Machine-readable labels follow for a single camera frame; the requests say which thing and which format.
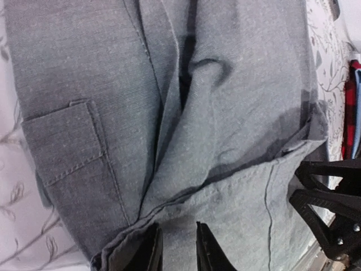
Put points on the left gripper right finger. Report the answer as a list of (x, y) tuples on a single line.
[(210, 256)]

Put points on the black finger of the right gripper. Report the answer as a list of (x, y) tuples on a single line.
[(348, 170)]

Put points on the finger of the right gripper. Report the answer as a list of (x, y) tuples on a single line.
[(332, 218)]

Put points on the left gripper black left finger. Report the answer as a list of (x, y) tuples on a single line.
[(150, 253)]

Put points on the grey long sleeve shirt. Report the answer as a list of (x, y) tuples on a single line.
[(162, 114)]

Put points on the red plaid folded shirt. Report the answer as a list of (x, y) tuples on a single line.
[(350, 112)]

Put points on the floral patterned table cloth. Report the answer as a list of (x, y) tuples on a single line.
[(32, 237)]

